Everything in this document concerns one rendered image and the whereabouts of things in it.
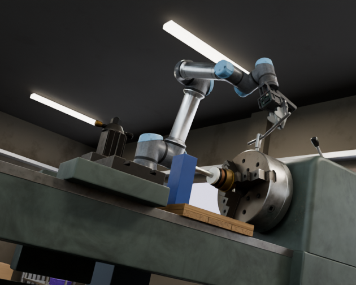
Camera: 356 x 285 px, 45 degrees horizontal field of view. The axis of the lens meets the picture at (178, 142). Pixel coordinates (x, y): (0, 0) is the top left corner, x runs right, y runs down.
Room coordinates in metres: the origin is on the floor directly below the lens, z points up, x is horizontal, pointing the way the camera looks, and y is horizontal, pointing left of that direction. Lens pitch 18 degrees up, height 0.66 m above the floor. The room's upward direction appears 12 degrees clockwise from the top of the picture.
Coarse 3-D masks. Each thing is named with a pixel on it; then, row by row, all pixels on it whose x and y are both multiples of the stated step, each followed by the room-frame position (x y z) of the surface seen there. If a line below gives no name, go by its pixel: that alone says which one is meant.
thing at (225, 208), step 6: (222, 192) 1.68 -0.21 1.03; (228, 192) 1.66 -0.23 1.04; (234, 192) 1.67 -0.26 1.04; (222, 198) 1.70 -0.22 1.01; (228, 198) 1.67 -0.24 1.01; (234, 198) 1.68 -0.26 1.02; (240, 198) 1.70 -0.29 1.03; (228, 204) 1.68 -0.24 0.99; (234, 204) 1.69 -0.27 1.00; (222, 210) 1.72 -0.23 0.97; (228, 210) 1.69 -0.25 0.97; (234, 210) 1.71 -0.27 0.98; (228, 216) 1.70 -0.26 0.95; (234, 216) 1.72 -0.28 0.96
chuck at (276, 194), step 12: (240, 156) 1.74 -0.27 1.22; (252, 156) 1.67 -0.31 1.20; (264, 156) 1.61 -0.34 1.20; (240, 168) 1.73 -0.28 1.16; (252, 168) 1.66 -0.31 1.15; (264, 168) 1.60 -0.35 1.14; (276, 168) 1.60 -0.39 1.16; (276, 180) 1.58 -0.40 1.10; (240, 192) 1.76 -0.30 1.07; (252, 192) 1.64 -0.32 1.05; (264, 192) 1.58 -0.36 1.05; (276, 192) 1.59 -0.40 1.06; (240, 204) 1.70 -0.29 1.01; (252, 204) 1.64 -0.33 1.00; (264, 204) 1.59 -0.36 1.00; (276, 204) 1.61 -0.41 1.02; (240, 216) 1.69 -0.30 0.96; (252, 216) 1.63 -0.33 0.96; (264, 216) 1.63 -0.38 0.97
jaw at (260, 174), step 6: (240, 174) 1.62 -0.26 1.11; (246, 174) 1.60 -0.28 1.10; (252, 174) 1.60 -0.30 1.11; (258, 174) 1.57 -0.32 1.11; (264, 174) 1.58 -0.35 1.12; (270, 174) 1.58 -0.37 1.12; (240, 180) 1.61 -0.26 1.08; (246, 180) 1.60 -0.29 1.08; (252, 180) 1.59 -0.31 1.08; (258, 180) 1.59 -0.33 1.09; (264, 180) 1.58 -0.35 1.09; (246, 186) 1.65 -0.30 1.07; (252, 186) 1.64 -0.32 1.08
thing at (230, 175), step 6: (222, 168) 1.64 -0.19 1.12; (222, 174) 1.60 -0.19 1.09; (228, 174) 1.61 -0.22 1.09; (234, 174) 1.62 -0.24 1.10; (222, 180) 1.61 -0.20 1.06; (228, 180) 1.61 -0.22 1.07; (234, 180) 1.62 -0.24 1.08; (216, 186) 1.63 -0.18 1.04; (222, 186) 1.62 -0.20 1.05; (228, 186) 1.63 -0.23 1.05; (234, 186) 1.65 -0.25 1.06
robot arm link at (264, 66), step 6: (258, 60) 1.66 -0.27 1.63; (264, 60) 1.64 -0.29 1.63; (270, 60) 1.65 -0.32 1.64; (258, 66) 1.65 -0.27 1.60; (264, 66) 1.63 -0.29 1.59; (270, 66) 1.63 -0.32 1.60; (252, 72) 1.67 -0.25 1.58; (258, 72) 1.65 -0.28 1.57; (264, 72) 1.62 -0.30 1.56; (270, 72) 1.61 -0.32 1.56; (258, 78) 1.65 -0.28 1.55
